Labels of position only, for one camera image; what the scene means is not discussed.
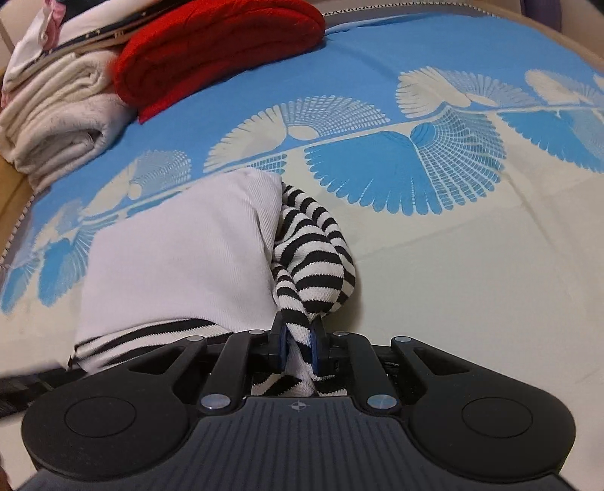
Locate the white cloth with dark trim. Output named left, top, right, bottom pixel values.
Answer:
left=0, top=0, right=194, bottom=95

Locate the red knitted sweater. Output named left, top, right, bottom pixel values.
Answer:
left=112, top=0, right=327, bottom=125

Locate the blue white printed blanket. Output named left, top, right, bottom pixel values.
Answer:
left=0, top=9, right=604, bottom=482

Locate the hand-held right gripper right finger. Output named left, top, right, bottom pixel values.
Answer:
left=309, top=321, right=468, bottom=412

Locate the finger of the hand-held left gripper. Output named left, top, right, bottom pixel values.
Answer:
left=0, top=367, right=86, bottom=418

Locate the black white striped small garment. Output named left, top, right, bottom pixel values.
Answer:
left=68, top=169, right=357, bottom=398

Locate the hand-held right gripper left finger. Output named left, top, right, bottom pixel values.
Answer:
left=126, top=326, right=290, bottom=414

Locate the cream folded cloth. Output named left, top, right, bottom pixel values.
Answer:
left=0, top=51, right=136, bottom=190

